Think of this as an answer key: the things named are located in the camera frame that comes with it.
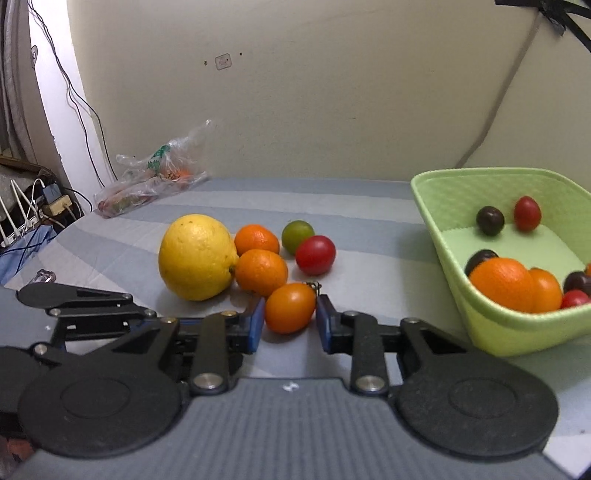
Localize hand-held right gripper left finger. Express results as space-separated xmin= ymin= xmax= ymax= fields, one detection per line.
xmin=90 ymin=295 xmax=267 ymax=398

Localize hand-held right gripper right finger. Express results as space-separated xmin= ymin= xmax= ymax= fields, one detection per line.
xmin=317 ymin=294 xmax=506 ymax=397

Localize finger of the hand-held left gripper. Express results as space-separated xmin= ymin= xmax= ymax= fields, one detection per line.
xmin=16 ymin=281 xmax=160 ymax=366

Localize orange cherry tomato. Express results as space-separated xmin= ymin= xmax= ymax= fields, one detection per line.
xmin=265 ymin=282 xmax=318 ymax=335

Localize small orange mandarin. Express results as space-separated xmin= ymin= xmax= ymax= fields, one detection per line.
xmin=235 ymin=224 xmax=280 ymax=256
xmin=529 ymin=268 xmax=563 ymax=313
xmin=235 ymin=249 xmax=289 ymax=297

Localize red cherry tomato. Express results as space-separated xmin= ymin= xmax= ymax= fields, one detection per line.
xmin=561 ymin=290 xmax=591 ymax=309
xmin=514 ymin=196 xmax=542 ymax=232
xmin=295 ymin=235 xmax=336 ymax=276

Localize large yellow lemon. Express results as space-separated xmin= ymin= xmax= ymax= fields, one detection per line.
xmin=158 ymin=213 xmax=239 ymax=302

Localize small green lime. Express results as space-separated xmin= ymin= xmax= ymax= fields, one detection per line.
xmin=281 ymin=220 xmax=315 ymax=254

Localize light green plastic basket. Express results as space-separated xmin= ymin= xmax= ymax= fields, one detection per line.
xmin=411 ymin=168 xmax=591 ymax=357

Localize blue cloth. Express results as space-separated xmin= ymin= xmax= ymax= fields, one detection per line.
xmin=0 ymin=225 xmax=58 ymax=283

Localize striped bed sheet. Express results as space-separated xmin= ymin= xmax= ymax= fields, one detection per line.
xmin=0 ymin=178 xmax=591 ymax=480

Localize beige power strip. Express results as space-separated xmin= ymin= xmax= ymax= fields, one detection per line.
xmin=39 ymin=184 xmax=75 ymax=217

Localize white router antennas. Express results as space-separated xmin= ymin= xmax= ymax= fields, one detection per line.
xmin=0 ymin=179 xmax=29 ymax=247

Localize clear plastic bag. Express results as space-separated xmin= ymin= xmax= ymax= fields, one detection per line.
xmin=93 ymin=119 xmax=213 ymax=219

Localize dark purple cherry tomato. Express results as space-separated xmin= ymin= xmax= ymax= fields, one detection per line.
xmin=464 ymin=249 xmax=499 ymax=278
xmin=563 ymin=271 xmax=591 ymax=296
xmin=476 ymin=206 xmax=505 ymax=236

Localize large orange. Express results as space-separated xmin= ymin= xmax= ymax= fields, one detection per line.
xmin=468 ymin=257 xmax=537 ymax=313

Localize grey curtain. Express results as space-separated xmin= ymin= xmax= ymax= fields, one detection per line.
xmin=0 ymin=0 xmax=43 ymax=162

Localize black tape cross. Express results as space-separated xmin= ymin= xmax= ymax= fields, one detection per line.
xmin=494 ymin=0 xmax=591 ymax=47

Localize thin black cable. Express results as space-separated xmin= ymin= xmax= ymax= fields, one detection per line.
xmin=28 ymin=0 xmax=119 ymax=185

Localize grey wall cable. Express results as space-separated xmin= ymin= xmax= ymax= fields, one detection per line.
xmin=455 ymin=9 xmax=544 ymax=169

